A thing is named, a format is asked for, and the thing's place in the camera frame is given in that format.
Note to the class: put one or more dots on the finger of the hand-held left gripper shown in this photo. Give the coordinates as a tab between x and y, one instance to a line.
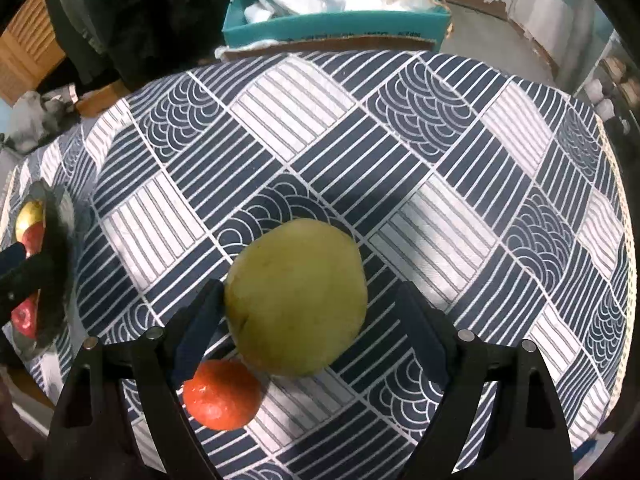
15	297
12	258

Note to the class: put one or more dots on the grey crumpled garment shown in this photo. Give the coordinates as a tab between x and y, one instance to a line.
40	120

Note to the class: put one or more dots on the orange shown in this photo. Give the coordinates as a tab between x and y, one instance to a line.
220	395

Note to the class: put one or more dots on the dark hanging clothing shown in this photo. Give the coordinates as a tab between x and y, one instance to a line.
150	20

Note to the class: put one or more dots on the teal cardboard box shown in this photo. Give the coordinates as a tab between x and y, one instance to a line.
325	27

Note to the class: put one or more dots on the yellow green pear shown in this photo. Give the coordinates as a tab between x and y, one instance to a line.
295	295

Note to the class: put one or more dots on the yellow red apple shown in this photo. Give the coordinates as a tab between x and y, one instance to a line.
30	222

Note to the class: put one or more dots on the small white container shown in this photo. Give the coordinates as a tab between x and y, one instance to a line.
593	90
605	109

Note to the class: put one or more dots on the small bright red apple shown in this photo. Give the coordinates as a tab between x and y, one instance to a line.
22	317

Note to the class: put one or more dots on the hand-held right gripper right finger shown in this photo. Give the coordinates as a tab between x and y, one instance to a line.
422	335

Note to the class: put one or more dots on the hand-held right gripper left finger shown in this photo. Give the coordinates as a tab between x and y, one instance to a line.
200	330

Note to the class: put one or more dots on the wooden slatted door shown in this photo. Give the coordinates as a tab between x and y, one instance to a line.
25	45

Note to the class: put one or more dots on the blue white patterned tablecloth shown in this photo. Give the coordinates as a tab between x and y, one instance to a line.
350	160

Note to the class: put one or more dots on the clear glass scalloped plate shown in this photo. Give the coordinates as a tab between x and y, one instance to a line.
57	260

